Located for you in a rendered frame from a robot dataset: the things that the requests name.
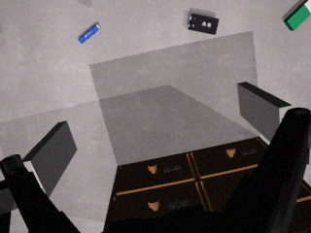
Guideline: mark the green and white eraser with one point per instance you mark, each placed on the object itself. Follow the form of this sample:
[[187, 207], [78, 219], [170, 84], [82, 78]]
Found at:
[[299, 15]]

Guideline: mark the small brown chest of drawers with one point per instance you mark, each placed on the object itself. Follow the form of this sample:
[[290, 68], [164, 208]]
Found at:
[[197, 181]]

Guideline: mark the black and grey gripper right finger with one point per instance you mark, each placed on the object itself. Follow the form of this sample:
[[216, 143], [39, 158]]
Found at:
[[269, 195]]

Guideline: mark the black nine-volt battery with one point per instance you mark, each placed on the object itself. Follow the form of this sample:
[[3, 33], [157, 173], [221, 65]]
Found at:
[[203, 24]]

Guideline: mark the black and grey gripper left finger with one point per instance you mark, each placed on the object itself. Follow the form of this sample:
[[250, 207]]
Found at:
[[46, 162]]

